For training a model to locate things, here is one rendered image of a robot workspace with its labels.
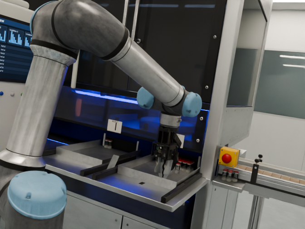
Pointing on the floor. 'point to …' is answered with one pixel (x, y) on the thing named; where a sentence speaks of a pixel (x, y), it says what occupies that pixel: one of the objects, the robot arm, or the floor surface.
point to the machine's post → (217, 110)
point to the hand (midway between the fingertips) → (163, 176)
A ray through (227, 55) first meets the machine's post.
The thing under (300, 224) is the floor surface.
